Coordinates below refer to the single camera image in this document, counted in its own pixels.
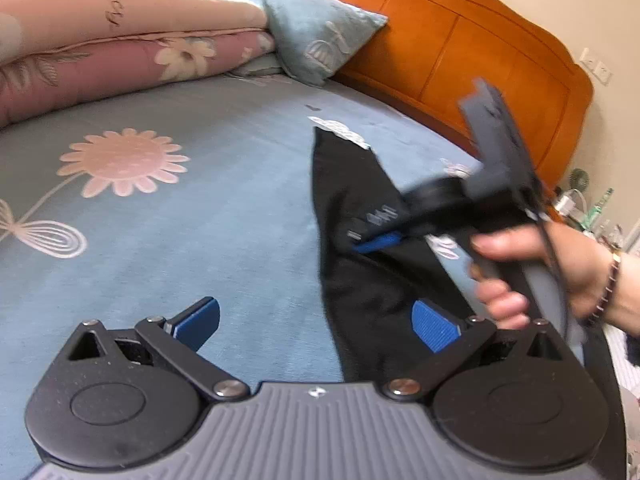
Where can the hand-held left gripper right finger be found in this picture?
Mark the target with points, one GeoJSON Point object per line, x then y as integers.
{"type": "Point", "coordinates": [435, 325]}

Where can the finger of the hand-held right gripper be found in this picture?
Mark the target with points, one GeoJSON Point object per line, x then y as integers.
{"type": "Point", "coordinates": [377, 243]}

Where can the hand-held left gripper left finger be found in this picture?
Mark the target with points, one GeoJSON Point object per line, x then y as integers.
{"type": "Point", "coordinates": [197, 322]}

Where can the black pants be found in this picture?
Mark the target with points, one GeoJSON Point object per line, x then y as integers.
{"type": "Point", "coordinates": [350, 285]}

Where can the person's right hand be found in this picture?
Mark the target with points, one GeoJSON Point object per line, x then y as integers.
{"type": "Point", "coordinates": [580, 270]}

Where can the small desk fan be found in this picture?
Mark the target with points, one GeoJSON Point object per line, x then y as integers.
{"type": "Point", "coordinates": [579, 180]}

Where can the blue floral bed sheet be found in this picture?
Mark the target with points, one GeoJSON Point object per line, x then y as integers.
{"type": "Point", "coordinates": [200, 235]}

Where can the green bottle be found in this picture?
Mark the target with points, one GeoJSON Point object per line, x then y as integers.
{"type": "Point", "coordinates": [600, 207]}

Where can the wooden headboard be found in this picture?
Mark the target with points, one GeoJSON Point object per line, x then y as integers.
{"type": "Point", "coordinates": [475, 35]}

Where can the flat blue pillow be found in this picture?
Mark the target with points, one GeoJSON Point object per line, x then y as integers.
{"type": "Point", "coordinates": [260, 66]}

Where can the blue printed pillow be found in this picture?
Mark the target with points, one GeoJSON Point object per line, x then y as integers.
{"type": "Point", "coordinates": [310, 15]}

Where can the pink floral quilt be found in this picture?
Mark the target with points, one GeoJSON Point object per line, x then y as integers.
{"type": "Point", "coordinates": [125, 20]}

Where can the white wall switch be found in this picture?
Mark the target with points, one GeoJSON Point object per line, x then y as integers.
{"type": "Point", "coordinates": [597, 66]}

